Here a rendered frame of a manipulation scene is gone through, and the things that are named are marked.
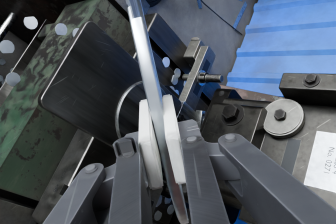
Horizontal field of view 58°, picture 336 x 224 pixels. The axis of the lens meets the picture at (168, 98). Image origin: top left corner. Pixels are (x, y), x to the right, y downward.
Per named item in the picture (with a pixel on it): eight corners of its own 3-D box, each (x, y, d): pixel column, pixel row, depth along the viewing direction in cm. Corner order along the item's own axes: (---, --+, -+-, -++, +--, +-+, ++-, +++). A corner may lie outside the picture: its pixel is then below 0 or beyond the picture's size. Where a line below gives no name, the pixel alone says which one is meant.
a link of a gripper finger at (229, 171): (184, 163, 14) (247, 150, 14) (176, 121, 19) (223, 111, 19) (190, 190, 15) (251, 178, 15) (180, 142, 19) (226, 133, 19)
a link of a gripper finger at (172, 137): (165, 137, 16) (179, 134, 15) (161, 95, 22) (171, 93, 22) (176, 186, 16) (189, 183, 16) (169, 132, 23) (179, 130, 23)
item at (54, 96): (0, 96, 47) (39, 104, 38) (46, 25, 51) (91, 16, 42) (111, 156, 63) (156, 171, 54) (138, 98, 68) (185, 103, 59)
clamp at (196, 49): (164, 98, 66) (202, 102, 59) (191, 37, 71) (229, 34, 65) (179, 111, 70) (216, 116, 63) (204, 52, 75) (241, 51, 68)
